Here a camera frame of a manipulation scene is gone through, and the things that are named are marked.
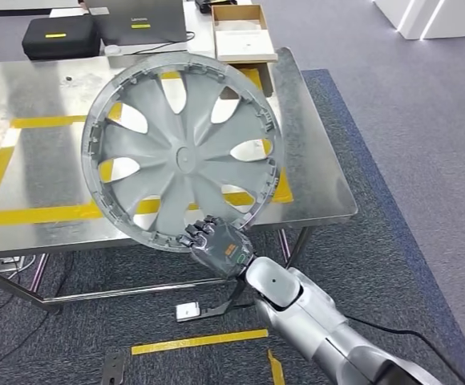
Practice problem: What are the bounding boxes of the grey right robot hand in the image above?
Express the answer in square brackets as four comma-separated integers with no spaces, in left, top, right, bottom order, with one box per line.
[176,215,255,280]

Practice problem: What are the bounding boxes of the silver plastic hubcap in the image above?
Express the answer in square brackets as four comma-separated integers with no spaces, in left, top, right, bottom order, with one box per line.
[81,51,286,253]

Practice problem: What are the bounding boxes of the steel workbench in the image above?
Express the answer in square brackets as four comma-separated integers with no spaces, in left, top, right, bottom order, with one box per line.
[0,47,359,315]

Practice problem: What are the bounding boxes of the yellow floor tape strip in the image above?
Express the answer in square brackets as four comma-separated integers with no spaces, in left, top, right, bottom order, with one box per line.
[131,328,270,356]
[267,349,286,385]

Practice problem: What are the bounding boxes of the black robot plate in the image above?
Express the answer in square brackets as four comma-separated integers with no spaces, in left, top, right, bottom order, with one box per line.
[101,351,126,385]

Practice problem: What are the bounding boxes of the cardboard box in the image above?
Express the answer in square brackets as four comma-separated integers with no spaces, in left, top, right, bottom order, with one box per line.
[211,4,279,65]

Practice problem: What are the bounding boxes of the white office desk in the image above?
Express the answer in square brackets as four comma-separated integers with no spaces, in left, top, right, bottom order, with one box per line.
[49,0,275,98]

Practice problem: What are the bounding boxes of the black desk object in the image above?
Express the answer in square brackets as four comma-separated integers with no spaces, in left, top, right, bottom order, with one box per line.
[194,0,238,15]

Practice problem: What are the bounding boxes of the yellow tape bench outline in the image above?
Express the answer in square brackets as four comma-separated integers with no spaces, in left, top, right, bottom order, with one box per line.
[0,67,294,229]

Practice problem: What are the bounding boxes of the grey laptop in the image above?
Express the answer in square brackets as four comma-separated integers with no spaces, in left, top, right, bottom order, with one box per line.
[84,0,189,48]

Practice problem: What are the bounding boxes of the white power strip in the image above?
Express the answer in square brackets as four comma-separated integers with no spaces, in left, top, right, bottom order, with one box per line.
[0,256,26,274]

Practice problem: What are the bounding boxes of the black carry case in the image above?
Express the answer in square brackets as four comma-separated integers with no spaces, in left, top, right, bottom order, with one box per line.
[21,14,103,61]

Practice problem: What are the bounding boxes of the white display plinth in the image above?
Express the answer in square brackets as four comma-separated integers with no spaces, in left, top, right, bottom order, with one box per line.
[371,0,414,32]
[396,0,465,42]

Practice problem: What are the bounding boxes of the black camera bracket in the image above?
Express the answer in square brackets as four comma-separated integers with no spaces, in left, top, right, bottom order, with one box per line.
[198,274,249,322]

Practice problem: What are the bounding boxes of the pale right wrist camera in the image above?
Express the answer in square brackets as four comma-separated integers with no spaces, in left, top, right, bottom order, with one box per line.
[175,302,201,323]

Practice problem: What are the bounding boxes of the black laptop cable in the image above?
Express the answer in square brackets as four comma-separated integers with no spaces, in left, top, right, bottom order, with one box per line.
[130,30,196,56]

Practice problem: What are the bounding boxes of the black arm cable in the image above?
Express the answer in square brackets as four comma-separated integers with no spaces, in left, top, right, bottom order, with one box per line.
[344,316,465,385]

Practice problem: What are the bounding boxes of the white power cable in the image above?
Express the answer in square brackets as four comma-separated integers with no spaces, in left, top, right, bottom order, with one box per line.
[0,254,37,300]

